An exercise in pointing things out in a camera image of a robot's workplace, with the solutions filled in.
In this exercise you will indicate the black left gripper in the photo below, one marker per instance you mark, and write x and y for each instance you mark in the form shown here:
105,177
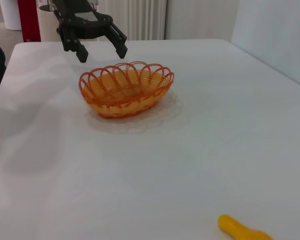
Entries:
85,25

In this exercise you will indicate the orange woven plastic basket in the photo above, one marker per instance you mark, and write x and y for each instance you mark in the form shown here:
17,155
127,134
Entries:
120,110

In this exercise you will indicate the yellow banana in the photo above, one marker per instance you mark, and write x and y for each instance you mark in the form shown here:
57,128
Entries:
235,225

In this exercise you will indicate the beige round stand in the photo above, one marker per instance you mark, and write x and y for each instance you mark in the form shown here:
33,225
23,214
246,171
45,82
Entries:
47,27

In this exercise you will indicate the white ribbed radiator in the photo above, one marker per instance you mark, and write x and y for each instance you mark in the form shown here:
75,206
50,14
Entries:
145,20

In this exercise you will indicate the red pillar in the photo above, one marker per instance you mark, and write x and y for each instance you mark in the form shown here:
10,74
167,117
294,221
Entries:
28,20

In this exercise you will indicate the white cylinder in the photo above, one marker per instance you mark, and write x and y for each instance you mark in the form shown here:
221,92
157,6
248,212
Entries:
11,15

